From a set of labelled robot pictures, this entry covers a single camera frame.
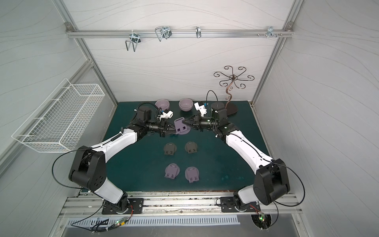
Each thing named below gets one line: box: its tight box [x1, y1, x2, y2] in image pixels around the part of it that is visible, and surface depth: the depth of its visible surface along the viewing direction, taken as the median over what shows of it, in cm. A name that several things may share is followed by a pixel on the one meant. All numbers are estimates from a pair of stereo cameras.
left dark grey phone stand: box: [163, 142, 177, 156], surface depth 95 cm
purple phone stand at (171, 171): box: [164, 162, 181, 180], surface depth 86 cm
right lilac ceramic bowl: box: [178, 98, 194, 112], surface depth 117 cm
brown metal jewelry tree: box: [213, 66, 255, 116], surface depth 95 cm
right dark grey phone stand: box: [184, 141, 198, 154], surface depth 96 cm
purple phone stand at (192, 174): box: [185, 166, 200, 184], surface depth 86 cm
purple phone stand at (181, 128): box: [173, 117, 191, 135], surface depth 73 cm
